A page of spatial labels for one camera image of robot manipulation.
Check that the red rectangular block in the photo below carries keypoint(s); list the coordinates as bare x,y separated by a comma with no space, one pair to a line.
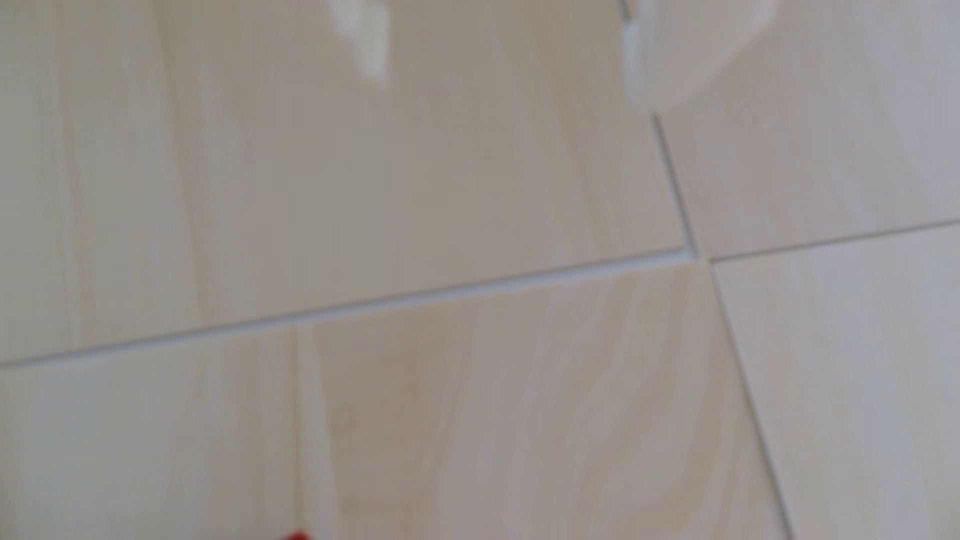
297,536

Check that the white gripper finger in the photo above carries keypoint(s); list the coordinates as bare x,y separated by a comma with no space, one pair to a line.
367,37
690,45

